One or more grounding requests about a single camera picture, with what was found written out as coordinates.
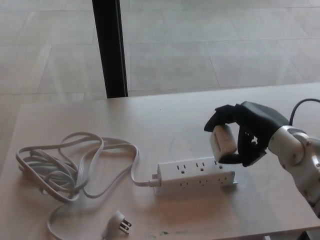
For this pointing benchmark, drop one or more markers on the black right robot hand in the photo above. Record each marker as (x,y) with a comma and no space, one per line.
(257,120)

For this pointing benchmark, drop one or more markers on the white charger plug adapter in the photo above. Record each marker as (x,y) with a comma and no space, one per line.
(223,142)

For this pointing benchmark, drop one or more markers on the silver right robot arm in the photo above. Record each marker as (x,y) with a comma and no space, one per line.
(300,160)

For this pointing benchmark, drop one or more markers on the white three-prong plug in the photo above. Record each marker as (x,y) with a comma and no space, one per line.
(116,225)

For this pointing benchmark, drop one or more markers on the white power strip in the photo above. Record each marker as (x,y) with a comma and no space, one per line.
(190,177)

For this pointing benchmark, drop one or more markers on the black vertical frame post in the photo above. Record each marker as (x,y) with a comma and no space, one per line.
(110,50)

